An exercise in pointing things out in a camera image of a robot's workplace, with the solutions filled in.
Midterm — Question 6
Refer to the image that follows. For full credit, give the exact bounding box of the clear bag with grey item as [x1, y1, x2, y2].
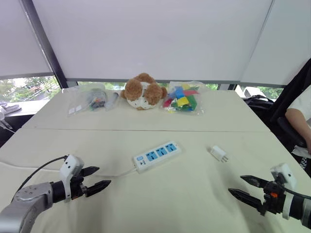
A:
[104, 90, 121, 112]

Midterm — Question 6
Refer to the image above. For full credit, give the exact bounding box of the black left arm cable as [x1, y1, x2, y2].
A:
[10, 155, 69, 202]

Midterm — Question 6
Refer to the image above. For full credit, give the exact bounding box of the black bag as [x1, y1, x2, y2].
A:
[242, 95, 276, 113]

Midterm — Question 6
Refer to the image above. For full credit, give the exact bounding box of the white plug adapter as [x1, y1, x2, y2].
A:
[209, 145, 230, 164]

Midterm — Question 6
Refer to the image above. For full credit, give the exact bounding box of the white power cable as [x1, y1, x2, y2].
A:
[0, 161, 138, 178]

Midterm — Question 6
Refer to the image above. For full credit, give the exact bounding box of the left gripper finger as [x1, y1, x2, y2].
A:
[85, 179, 112, 198]
[81, 166, 101, 178]

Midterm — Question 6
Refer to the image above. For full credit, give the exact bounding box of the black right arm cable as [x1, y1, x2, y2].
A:
[278, 183, 311, 200]

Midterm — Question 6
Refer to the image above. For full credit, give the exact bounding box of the white crumpled paper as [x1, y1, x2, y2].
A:
[291, 145, 311, 159]

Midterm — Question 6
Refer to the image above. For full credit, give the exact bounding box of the black white checkered cloth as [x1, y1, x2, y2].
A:
[299, 156, 311, 177]

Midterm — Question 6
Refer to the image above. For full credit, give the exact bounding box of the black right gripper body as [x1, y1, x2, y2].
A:
[258, 180, 287, 217]

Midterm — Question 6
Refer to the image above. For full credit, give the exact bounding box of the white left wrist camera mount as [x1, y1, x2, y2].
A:
[59, 154, 85, 202]

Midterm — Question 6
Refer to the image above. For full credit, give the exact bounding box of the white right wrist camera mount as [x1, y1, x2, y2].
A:
[270, 163, 297, 220]

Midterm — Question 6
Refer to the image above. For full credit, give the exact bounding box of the clear bag of coloured blocks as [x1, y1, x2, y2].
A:
[160, 81, 206, 116]

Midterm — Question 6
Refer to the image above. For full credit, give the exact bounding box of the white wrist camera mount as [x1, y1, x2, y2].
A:
[59, 154, 85, 202]
[270, 163, 297, 220]

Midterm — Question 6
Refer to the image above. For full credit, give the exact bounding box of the white blue power strip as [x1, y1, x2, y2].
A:
[133, 140, 183, 174]

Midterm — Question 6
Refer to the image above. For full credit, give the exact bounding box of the dark window frame pillar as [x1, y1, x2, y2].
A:
[20, 0, 69, 88]

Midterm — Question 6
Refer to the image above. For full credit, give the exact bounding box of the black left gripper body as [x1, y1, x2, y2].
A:
[69, 174, 88, 200]

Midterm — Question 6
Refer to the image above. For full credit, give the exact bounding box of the brown white plush toy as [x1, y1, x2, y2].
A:
[120, 72, 168, 111]

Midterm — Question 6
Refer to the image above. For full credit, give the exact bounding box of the person's white shirt torso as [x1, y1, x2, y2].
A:
[286, 84, 311, 117]

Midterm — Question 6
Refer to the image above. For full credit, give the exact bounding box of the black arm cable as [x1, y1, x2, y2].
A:
[278, 183, 311, 200]
[10, 155, 69, 202]

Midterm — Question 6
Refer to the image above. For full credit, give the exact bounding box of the clear bag of small parts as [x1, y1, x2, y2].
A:
[67, 83, 108, 117]

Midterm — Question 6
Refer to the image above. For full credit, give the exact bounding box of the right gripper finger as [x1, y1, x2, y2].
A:
[240, 175, 268, 189]
[227, 188, 265, 211]

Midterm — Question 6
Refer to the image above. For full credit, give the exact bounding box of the grey flat object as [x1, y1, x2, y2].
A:
[0, 101, 23, 114]

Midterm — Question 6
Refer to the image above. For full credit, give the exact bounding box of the wide white roller blind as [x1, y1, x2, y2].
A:
[31, 0, 276, 83]

